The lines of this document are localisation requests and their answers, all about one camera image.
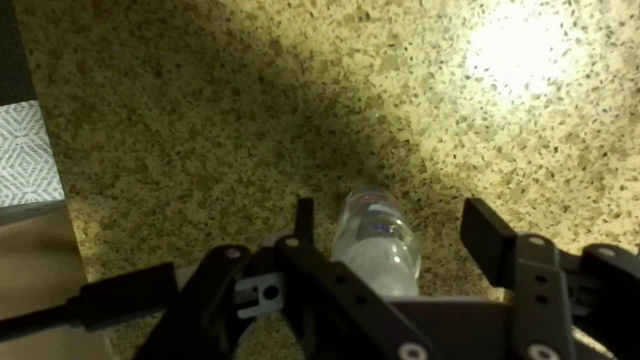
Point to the dark floor rug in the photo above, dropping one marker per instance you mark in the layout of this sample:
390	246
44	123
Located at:
13	52

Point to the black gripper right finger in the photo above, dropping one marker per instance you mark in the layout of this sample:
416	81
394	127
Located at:
537	292

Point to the white patterned place mat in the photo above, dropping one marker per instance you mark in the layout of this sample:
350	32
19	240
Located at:
27	156

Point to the clear plastic bottle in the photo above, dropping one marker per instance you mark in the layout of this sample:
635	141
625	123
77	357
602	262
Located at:
376	246

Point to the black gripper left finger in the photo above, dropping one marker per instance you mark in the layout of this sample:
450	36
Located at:
332	292

